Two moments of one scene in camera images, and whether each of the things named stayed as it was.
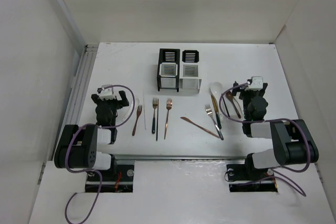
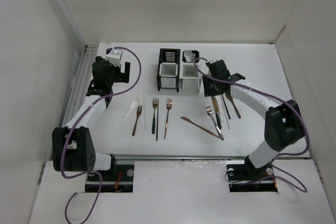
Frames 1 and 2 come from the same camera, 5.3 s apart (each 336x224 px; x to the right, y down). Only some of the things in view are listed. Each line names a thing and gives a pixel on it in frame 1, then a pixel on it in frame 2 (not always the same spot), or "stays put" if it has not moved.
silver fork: x=209 y=112 stays put
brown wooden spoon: x=229 y=95 stays put
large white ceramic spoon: x=216 y=89 → x=188 y=54
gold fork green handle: x=155 y=104 stays put
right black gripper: x=239 y=89 → x=207 y=90
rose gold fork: x=169 y=106 stays put
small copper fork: x=139 y=109 stays put
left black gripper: x=97 y=99 → x=122 y=77
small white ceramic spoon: x=136 y=104 stays put
